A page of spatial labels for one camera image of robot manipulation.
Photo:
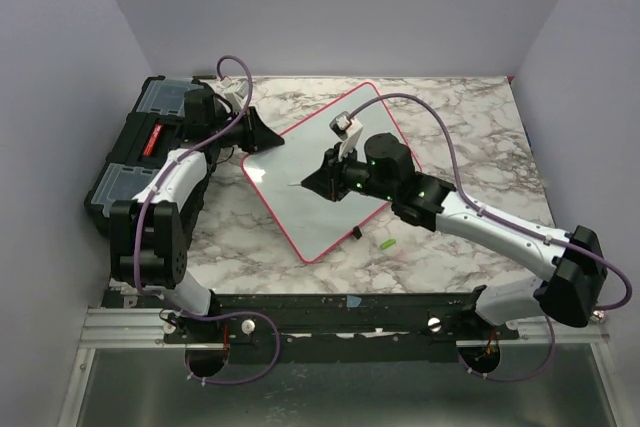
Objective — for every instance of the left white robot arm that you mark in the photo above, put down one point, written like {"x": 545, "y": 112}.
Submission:
{"x": 150, "y": 233}

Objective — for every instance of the pink-framed whiteboard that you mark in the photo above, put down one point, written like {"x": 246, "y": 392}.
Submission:
{"x": 293, "y": 181}

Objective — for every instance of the black plastic toolbox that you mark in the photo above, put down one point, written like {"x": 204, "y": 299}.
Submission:
{"x": 169, "y": 114}

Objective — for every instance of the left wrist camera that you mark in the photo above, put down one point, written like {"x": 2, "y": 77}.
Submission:
{"x": 234, "y": 91}

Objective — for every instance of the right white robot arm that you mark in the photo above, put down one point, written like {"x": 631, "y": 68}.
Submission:
{"x": 566, "y": 279}

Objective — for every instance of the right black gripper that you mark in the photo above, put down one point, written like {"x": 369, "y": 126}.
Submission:
{"x": 327, "y": 179}

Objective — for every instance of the green marker cap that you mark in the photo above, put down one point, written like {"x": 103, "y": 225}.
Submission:
{"x": 387, "y": 244}

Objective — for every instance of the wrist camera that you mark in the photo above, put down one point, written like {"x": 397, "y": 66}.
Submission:
{"x": 234, "y": 91}
{"x": 348, "y": 130}

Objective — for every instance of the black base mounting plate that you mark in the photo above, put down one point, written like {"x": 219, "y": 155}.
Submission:
{"x": 254, "y": 329}

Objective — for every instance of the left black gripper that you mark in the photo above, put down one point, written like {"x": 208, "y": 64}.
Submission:
{"x": 257, "y": 135}

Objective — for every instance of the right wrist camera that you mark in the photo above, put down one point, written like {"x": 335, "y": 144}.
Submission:
{"x": 348, "y": 130}

